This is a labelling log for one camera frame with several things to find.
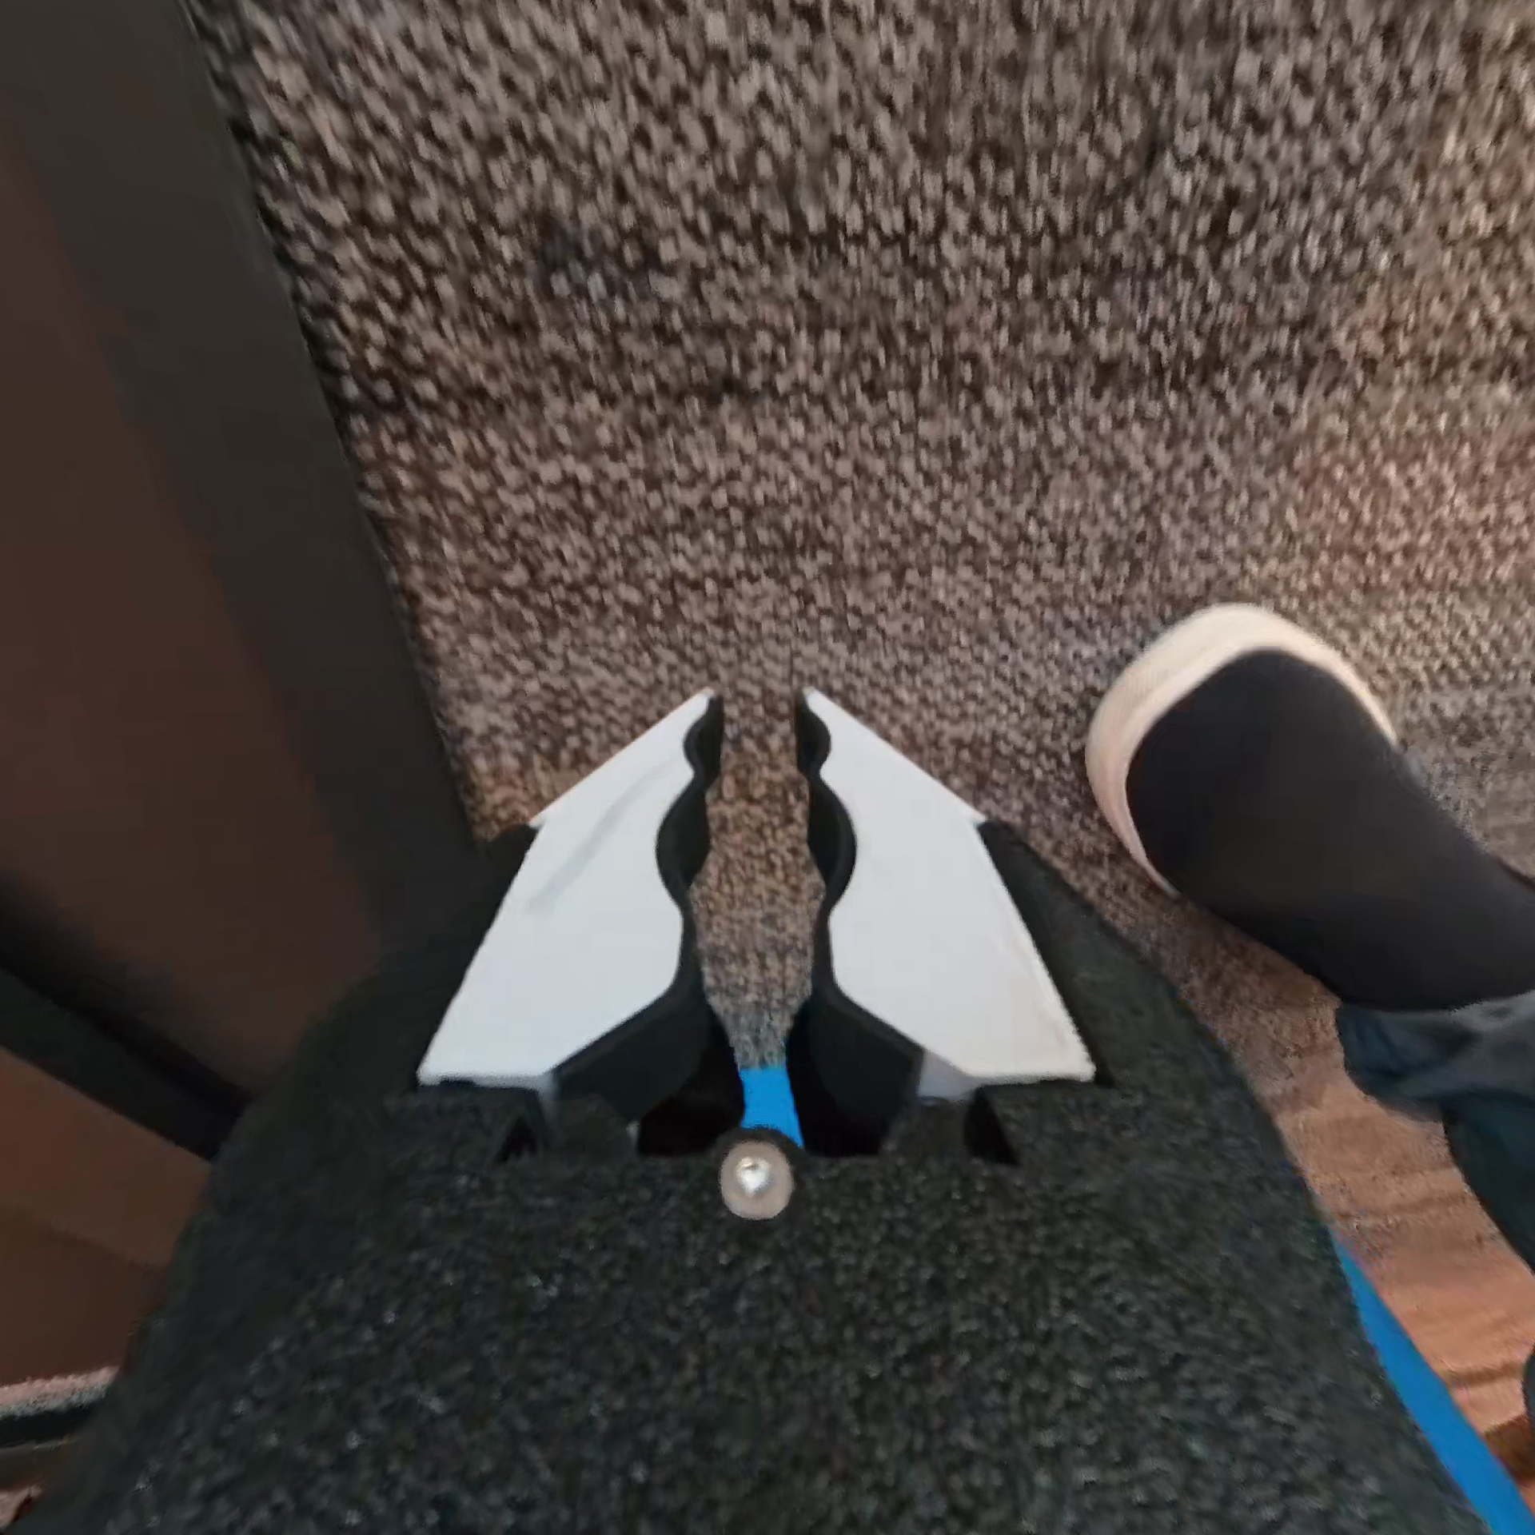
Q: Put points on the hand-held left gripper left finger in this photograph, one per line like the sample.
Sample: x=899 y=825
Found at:
x=576 y=935

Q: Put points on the person's dark clothing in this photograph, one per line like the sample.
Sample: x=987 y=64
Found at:
x=1451 y=1079

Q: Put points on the dark wooden furniture panel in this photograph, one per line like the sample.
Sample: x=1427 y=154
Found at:
x=145 y=480

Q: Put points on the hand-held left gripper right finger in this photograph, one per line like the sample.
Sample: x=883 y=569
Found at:
x=947 y=947

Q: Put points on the person's black white-soled shoe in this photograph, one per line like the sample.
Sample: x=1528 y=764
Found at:
x=1272 y=840

